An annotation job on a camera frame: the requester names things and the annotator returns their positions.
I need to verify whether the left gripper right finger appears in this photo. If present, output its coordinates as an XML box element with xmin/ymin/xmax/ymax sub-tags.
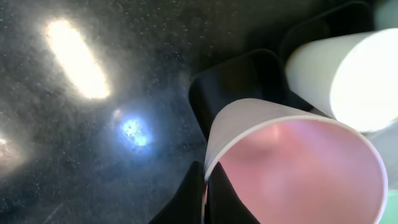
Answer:
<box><xmin>206</xmin><ymin>161</ymin><xmax>261</xmax><ymax>224</ymax></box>

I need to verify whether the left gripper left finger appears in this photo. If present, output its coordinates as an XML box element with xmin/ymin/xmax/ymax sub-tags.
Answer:
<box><xmin>147</xmin><ymin>161</ymin><xmax>206</xmax><ymax>224</ymax></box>

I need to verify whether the pink cup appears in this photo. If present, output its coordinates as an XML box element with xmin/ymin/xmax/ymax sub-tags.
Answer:
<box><xmin>203</xmin><ymin>98</ymin><xmax>389</xmax><ymax>224</ymax></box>

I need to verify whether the black tray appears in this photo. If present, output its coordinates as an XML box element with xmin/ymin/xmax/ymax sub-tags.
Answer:
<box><xmin>188</xmin><ymin>0</ymin><xmax>377</xmax><ymax>142</ymax></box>

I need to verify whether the white cup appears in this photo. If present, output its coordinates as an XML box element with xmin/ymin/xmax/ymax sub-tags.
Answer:
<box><xmin>285</xmin><ymin>27</ymin><xmax>398</xmax><ymax>133</ymax></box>

